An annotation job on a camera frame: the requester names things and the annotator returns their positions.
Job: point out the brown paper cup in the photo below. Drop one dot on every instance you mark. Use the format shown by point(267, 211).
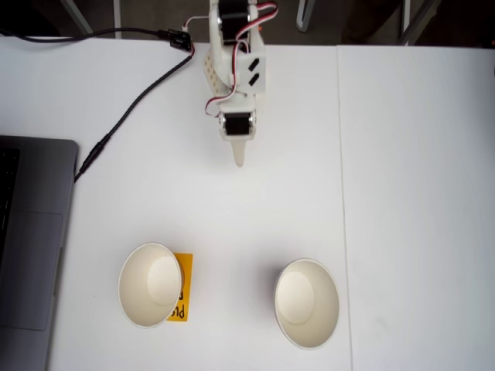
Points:
point(305, 305)
point(147, 286)

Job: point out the black controller board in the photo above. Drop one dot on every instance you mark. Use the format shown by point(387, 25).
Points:
point(179, 38)

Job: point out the grey chair leg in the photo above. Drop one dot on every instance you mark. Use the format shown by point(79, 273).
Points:
point(303, 23)

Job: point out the yellow sticky note with writing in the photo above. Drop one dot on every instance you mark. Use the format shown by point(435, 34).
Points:
point(186, 278)

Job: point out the upright grey metal leg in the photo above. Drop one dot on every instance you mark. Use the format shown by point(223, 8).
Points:
point(117, 15)

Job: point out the slanted grey metal leg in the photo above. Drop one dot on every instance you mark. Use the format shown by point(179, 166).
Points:
point(75, 15)

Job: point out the dark grey laptop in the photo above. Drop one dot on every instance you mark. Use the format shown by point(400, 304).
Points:
point(35, 251)

